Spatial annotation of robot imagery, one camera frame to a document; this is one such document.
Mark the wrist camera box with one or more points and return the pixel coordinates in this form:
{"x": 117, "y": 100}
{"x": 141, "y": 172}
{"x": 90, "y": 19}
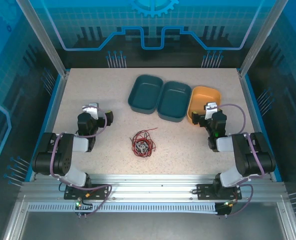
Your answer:
{"x": 208, "y": 111}
{"x": 90, "y": 107}

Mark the aluminium frame post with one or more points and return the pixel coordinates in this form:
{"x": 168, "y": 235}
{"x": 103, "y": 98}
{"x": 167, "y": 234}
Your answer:
{"x": 260, "y": 37}
{"x": 45, "y": 42}

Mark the teal plastic bin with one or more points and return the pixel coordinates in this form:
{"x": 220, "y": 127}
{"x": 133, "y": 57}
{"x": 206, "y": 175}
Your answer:
{"x": 174, "y": 101}
{"x": 144, "y": 95}

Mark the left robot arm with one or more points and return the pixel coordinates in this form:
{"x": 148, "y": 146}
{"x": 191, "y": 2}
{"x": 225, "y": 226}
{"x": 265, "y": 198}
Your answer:
{"x": 63, "y": 155}

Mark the grey metal lower panel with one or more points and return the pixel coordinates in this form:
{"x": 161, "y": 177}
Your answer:
{"x": 150, "y": 227}

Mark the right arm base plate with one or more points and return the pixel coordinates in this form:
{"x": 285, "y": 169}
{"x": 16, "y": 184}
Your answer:
{"x": 204, "y": 191}

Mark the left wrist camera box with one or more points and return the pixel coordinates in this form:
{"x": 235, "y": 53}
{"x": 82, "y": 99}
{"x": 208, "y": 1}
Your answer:
{"x": 90, "y": 107}

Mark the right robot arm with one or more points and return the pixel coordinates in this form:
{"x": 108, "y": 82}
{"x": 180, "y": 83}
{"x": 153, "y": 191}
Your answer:
{"x": 240, "y": 155}

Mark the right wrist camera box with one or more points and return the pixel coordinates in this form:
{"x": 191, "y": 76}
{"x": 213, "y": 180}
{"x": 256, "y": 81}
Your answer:
{"x": 208, "y": 111}

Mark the orange plastic bin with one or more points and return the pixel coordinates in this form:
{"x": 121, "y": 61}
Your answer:
{"x": 205, "y": 96}

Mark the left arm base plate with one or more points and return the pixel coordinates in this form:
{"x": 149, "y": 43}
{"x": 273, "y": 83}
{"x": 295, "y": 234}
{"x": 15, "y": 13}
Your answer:
{"x": 100, "y": 191}

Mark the aluminium mounting rail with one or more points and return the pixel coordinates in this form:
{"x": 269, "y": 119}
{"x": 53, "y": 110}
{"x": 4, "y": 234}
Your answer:
{"x": 150, "y": 185}

